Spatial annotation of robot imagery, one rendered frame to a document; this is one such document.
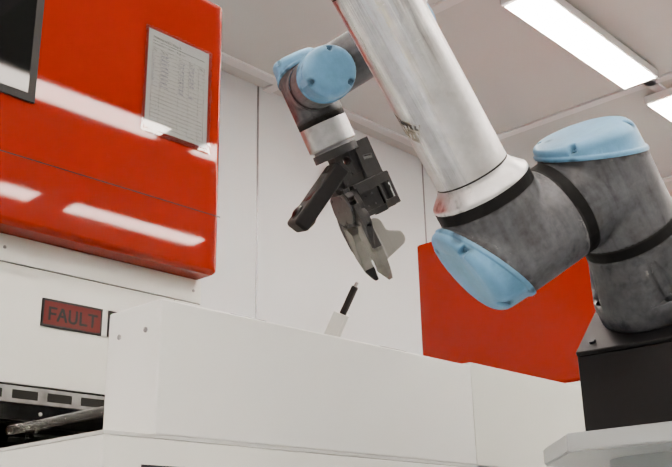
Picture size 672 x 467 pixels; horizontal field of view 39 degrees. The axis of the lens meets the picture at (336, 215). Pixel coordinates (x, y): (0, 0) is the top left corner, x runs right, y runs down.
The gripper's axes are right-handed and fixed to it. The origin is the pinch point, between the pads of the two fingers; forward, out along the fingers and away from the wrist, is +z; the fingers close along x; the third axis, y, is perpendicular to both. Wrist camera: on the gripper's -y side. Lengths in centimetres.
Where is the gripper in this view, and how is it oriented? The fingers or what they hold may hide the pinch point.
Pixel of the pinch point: (376, 273)
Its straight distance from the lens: 145.7
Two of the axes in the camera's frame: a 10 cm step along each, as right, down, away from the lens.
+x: -3.3, 0.9, 9.4
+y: 8.5, -4.0, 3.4
